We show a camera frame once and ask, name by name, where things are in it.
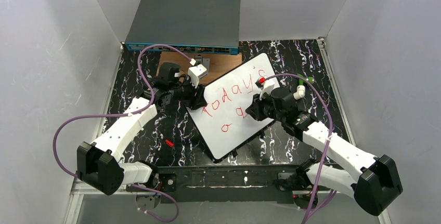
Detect white whiteboard black frame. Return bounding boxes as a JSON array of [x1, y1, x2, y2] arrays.
[[188, 53, 275, 160]]

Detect red marker cap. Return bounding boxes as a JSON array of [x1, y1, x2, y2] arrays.
[[165, 139, 175, 148]]

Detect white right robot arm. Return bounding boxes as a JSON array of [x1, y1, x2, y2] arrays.
[[246, 87, 403, 216]]

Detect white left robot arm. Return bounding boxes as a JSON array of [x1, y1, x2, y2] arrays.
[[76, 61, 207, 195]]

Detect green white plastic fitting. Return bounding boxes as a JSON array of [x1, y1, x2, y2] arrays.
[[293, 74, 315, 100]]

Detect brown wooden board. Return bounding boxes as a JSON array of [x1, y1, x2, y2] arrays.
[[157, 52, 242, 84]]

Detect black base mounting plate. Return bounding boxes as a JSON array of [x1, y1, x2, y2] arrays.
[[159, 164, 310, 204]]

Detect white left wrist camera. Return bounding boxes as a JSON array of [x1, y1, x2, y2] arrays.
[[187, 58, 208, 88]]

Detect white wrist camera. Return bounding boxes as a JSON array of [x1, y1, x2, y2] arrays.
[[187, 58, 208, 88], [255, 76, 279, 100]]

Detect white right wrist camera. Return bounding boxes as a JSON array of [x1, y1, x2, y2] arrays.
[[255, 76, 279, 100]]

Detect grey metal clamp bracket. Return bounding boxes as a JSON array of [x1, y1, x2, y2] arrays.
[[195, 55, 210, 73]]

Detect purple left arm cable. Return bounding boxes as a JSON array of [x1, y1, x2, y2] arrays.
[[52, 44, 197, 222]]

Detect grey blue network switch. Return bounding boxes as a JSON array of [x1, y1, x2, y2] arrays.
[[125, 0, 241, 55]]

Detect aluminium frame rail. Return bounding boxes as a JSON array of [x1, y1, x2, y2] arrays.
[[76, 166, 372, 223]]

